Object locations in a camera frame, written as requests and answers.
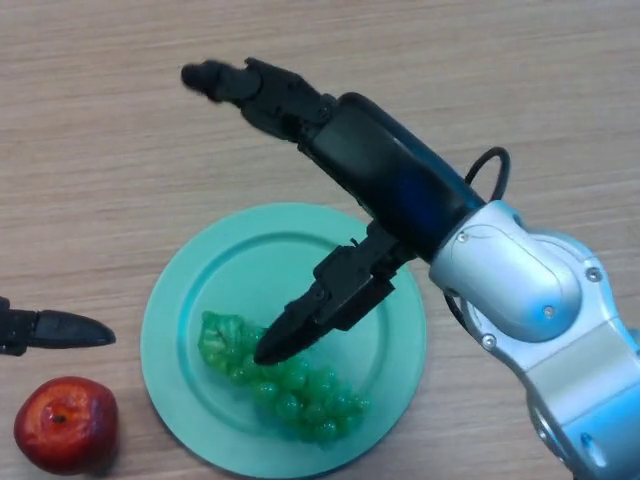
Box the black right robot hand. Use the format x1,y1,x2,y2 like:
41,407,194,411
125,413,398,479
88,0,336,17
179,57,489,367

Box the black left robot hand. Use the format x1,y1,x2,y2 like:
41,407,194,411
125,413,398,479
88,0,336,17
0,295,117,357

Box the green grape bunch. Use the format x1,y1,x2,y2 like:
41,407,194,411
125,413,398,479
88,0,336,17
197,310,372,445

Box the teal round plate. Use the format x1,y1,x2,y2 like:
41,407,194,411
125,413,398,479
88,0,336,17
140,201,428,480

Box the red apple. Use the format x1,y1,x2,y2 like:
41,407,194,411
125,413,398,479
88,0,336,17
13,376,120,475

